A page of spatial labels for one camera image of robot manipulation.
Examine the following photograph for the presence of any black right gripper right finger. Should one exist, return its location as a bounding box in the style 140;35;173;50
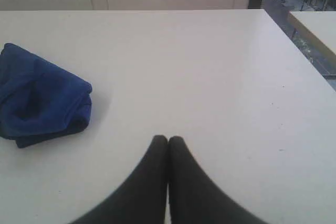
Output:
169;136;260;223

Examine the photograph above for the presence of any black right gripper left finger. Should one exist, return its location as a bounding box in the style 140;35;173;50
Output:
73;135;168;223

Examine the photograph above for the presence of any blue towel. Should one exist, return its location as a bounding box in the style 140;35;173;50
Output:
1;43;92;148

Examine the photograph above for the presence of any neighbouring white table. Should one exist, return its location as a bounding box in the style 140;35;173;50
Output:
288;11;335;65

